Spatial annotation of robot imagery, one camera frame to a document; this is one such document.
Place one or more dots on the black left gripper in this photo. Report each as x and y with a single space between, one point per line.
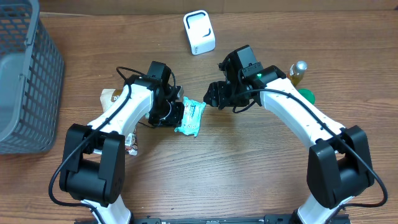
173 115

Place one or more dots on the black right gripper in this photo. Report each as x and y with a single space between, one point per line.
219 92

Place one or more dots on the teal white box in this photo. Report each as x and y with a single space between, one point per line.
191 121

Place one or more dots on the white packet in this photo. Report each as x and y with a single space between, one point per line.
107 99

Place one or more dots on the yellow oil bottle silver cap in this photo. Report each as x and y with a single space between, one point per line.
296 72

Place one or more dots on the green lid jar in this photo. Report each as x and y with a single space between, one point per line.
308 95

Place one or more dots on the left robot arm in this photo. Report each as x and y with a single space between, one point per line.
93 164

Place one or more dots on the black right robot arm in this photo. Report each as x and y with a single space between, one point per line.
339 162

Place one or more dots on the white barcode scanner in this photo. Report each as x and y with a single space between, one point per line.
201 36

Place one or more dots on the grey plastic mesh basket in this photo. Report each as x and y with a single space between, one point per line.
32 75

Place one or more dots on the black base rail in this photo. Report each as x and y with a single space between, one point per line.
267 219

